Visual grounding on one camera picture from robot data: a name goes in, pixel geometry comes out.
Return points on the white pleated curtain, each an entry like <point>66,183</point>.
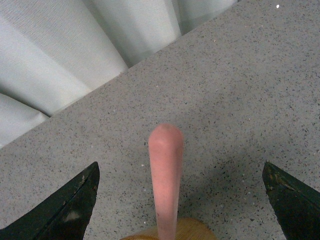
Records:
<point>54,52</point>

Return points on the pink chopstick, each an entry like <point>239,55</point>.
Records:
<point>166,146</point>

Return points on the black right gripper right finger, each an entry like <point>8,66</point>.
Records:
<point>295,204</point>

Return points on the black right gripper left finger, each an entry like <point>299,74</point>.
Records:
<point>64,215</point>

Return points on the bamboo chopstick holder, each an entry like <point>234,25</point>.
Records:
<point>187,228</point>

